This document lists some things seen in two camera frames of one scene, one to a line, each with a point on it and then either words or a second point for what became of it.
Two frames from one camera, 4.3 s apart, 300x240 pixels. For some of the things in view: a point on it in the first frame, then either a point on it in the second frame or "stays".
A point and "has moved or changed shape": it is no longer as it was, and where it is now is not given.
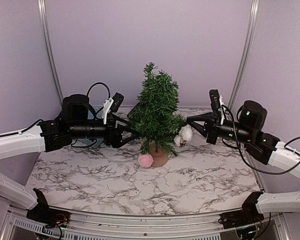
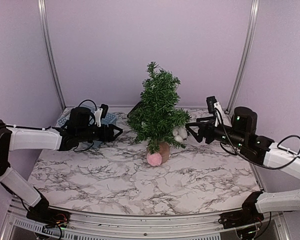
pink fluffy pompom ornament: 145,160 -> 154,159
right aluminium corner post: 241,74 stays
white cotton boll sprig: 185,134 has moved or changed shape
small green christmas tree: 158,119 has moved or changed shape
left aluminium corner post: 41,4 stays
